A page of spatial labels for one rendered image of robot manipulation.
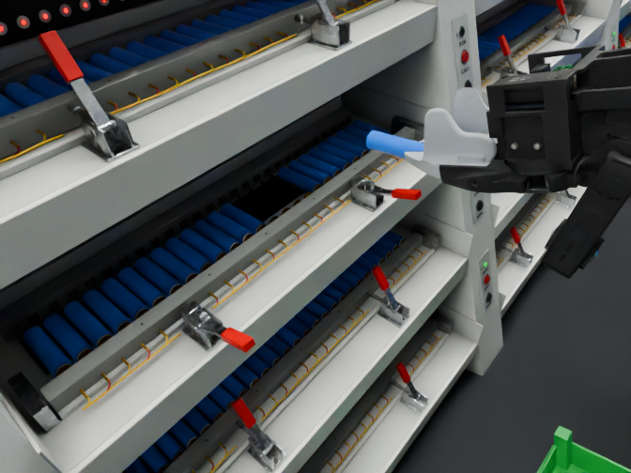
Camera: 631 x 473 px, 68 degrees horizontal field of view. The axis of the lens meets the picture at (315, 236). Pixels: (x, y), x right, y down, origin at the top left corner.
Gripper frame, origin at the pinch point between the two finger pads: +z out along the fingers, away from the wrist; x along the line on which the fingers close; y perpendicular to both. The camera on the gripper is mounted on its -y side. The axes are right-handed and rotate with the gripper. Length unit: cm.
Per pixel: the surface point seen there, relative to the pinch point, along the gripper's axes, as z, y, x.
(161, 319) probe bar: 15.9, -6.0, 23.8
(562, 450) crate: -4, -55, -12
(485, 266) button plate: 13.0, -34.4, -27.8
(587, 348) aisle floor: 1, -60, -39
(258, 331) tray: 12.2, -11.8, 17.0
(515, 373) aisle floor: 10, -59, -27
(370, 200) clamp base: 12.8, -8.2, -4.4
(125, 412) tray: 12.7, -9.4, 31.1
